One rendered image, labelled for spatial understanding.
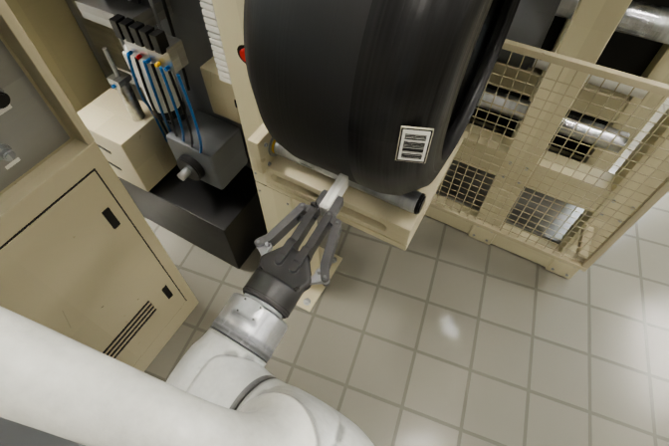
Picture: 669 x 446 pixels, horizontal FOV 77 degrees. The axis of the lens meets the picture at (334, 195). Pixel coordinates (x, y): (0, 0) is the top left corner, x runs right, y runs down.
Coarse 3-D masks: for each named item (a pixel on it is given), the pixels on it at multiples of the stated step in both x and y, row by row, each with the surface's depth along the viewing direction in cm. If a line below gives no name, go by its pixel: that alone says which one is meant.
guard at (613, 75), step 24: (504, 48) 100; (528, 48) 97; (504, 72) 105; (528, 72) 102; (576, 72) 96; (600, 72) 93; (576, 120) 105; (648, 120) 96; (504, 144) 120; (648, 144) 100; (456, 168) 136; (504, 168) 127; (576, 168) 114; (624, 168) 107; (528, 192) 129; (456, 216) 152; (504, 216) 142; (552, 216) 131; (528, 240) 145; (576, 240) 133; (576, 264) 139
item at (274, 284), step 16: (272, 256) 61; (288, 256) 61; (256, 272) 58; (272, 272) 60; (288, 272) 59; (304, 272) 59; (256, 288) 56; (272, 288) 56; (288, 288) 56; (304, 288) 58; (272, 304) 55; (288, 304) 57
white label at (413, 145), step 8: (400, 128) 51; (408, 128) 51; (416, 128) 51; (424, 128) 50; (432, 128) 50; (400, 136) 52; (408, 136) 52; (416, 136) 52; (424, 136) 51; (400, 144) 53; (408, 144) 53; (416, 144) 53; (424, 144) 52; (400, 152) 54; (408, 152) 54; (416, 152) 54; (424, 152) 54; (400, 160) 55; (408, 160) 55; (416, 160) 55; (424, 160) 55
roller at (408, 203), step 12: (276, 144) 90; (288, 156) 90; (312, 168) 89; (348, 180) 85; (372, 192) 84; (408, 192) 81; (420, 192) 82; (396, 204) 83; (408, 204) 81; (420, 204) 81
